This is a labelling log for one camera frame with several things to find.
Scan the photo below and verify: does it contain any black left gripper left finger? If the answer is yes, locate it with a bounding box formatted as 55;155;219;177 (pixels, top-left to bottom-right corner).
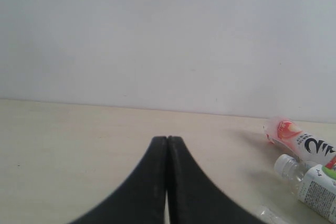
73;136;167;224

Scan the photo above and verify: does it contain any butterfly label clear bottle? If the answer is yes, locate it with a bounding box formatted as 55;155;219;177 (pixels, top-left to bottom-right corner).
274;154;335;223

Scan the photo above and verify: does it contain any peach label bottle black cap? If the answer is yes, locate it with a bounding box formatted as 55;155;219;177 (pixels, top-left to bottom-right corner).
263;117;335;169

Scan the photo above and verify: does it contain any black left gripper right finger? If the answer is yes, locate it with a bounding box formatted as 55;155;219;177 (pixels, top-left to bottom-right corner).
167;136;259;224

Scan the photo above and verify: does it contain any blue white label bottle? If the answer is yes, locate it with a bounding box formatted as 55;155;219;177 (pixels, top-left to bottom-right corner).
256;205;288;224

